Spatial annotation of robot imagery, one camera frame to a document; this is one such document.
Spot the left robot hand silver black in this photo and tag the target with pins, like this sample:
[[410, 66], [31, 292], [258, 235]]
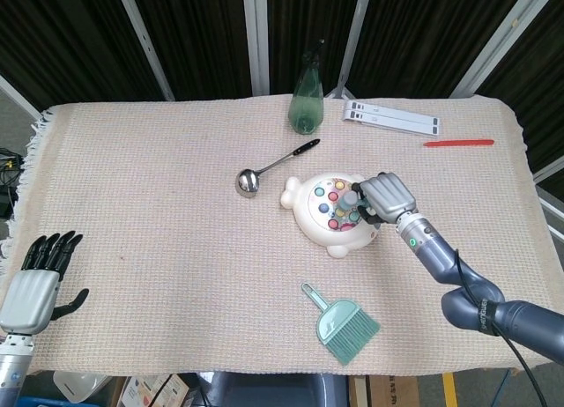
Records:
[[28, 299]]

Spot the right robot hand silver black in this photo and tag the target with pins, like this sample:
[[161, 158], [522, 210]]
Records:
[[390, 197]]

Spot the teal toy mallet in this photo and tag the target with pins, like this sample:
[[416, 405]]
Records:
[[348, 200]]

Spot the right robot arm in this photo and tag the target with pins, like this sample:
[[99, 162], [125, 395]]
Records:
[[436, 253]]

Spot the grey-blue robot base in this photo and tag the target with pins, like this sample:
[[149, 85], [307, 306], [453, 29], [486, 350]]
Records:
[[273, 391]]

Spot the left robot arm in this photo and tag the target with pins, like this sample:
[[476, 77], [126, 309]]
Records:
[[13, 367]]

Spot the white whack-a-mole toy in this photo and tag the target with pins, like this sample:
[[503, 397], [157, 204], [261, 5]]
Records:
[[308, 222]]

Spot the white folding laptop stand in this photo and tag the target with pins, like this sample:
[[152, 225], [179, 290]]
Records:
[[392, 118]]

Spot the red flat plastic stick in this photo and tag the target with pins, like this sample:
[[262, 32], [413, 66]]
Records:
[[458, 143]]

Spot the white plastic container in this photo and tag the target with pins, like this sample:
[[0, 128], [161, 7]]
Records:
[[79, 387]]

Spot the blue plastic bin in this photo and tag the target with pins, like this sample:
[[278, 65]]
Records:
[[39, 402]]

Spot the green spray bottle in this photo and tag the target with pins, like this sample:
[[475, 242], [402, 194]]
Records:
[[306, 103]]

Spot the teal hand brush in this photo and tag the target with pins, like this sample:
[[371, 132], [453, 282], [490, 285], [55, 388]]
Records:
[[337, 321]]

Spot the printed cardboard box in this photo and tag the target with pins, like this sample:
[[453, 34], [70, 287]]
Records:
[[150, 391]]

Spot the beige woven table cloth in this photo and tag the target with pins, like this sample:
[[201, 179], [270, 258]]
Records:
[[154, 204]]

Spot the brown cardboard box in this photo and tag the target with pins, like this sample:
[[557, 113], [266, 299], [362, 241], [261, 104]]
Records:
[[388, 391]]

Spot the white aluminium frame post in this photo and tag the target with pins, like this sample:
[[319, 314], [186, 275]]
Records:
[[145, 41], [352, 41], [17, 96], [498, 41], [551, 169], [255, 37], [551, 206]]

